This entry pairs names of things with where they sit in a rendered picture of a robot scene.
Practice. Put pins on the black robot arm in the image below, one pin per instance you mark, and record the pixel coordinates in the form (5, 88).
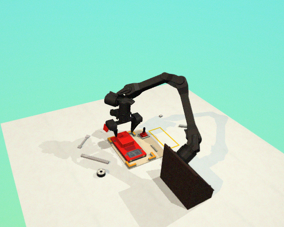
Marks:
(188, 151)

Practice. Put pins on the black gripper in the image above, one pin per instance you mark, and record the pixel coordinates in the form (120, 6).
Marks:
(124, 117)

